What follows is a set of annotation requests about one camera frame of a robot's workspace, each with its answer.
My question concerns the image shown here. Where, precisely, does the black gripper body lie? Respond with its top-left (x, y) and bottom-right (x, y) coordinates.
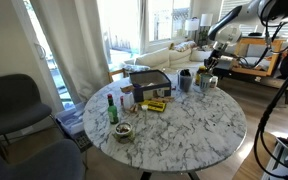
top-left (211, 48), bottom-right (228, 65)

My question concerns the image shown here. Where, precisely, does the grey translucent plastic cup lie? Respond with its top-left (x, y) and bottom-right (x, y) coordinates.
top-left (177, 68), bottom-right (195, 93)

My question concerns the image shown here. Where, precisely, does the white pill bottle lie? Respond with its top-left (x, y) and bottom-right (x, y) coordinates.
top-left (209, 75), bottom-right (219, 89)

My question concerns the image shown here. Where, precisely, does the colourful patterned pillow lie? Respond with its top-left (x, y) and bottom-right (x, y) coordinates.
top-left (171, 40), bottom-right (198, 53)

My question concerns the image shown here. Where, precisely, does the table lamp white shade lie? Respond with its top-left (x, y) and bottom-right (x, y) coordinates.
top-left (199, 12), bottom-right (215, 46)
top-left (184, 16), bottom-right (201, 43)

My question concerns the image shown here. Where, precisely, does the cream sofa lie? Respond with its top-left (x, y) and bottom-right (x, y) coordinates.
top-left (123, 40), bottom-right (218, 78)

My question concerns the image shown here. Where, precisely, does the black low bench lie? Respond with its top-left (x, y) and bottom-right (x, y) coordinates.
top-left (213, 64), bottom-right (288, 105)

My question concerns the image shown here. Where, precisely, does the dark blue open box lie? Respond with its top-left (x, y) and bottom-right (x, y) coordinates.
top-left (129, 69), bottom-right (173, 103)

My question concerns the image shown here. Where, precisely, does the yellow and black flat box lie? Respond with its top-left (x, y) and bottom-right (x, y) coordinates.
top-left (140, 99), bottom-right (168, 113)

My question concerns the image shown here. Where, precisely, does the grey patterned blanket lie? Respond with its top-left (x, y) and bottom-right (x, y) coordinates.
top-left (121, 63), bottom-right (152, 73)

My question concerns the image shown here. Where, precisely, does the small white-capped tube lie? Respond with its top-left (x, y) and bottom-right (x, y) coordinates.
top-left (140, 104), bottom-right (150, 124)

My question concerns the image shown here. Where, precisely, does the white plastic bottle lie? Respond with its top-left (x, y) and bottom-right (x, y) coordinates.
top-left (119, 92), bottom-right (136, 111)

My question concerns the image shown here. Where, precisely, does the wooden chair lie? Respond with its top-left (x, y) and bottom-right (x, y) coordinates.
top-left (108, 67), bottom-right (129, 83)

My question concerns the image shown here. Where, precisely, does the light wooden desk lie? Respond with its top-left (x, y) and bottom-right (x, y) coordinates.
top-left (231, 130), bottom-right (279, 180)

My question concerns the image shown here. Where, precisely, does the green glass bottle red cap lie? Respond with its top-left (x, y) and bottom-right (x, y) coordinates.
top-left (106, 93), bottom-right (120, 125)

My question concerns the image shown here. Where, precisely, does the black table base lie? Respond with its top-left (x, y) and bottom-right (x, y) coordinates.
top-left (139, 171), bottom-right (201, 180)

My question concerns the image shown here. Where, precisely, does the white curtain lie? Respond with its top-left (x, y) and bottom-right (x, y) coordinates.
top-left (29, 0), bottom-right (111, 105)

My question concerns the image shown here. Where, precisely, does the clear plastic storage bin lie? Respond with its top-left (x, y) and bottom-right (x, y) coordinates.
top-left (54, 101), bottom-right (94, 154)

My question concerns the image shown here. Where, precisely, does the grey upholstered chair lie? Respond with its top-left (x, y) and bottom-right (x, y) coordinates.
top-left (0, 73), bottom-right (54, 145)
top-left (0, 138), bottom-right (86, 180)

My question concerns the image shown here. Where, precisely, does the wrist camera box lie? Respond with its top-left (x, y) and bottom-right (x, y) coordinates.
top-left (219, 54), bottom-right (236, 67)

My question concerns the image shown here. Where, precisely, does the wooden frame shelf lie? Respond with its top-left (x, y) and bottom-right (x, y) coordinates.
top-left (231, 36), bottom-right (287, 78)

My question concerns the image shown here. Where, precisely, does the thick black hose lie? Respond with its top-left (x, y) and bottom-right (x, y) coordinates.
top-left (253, 59), bottom-right (288, 179)

